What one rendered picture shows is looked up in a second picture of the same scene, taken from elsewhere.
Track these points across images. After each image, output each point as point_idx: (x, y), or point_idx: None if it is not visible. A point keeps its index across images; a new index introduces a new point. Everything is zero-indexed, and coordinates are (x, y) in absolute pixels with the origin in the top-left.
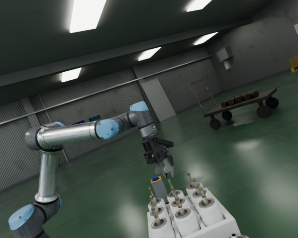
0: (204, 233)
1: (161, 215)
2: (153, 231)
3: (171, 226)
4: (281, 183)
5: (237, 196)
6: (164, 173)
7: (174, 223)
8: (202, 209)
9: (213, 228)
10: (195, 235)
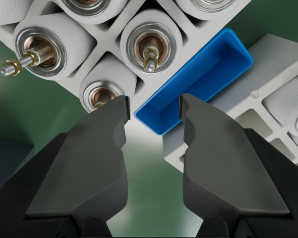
0: (199, 48)
1: (74, 62)
2: None
3: (128, 79)
4: None
5: None
6: (124, 123)
7: (98, 34)
8: (210, 17)
9: (219, 30)
10: (183, 64)
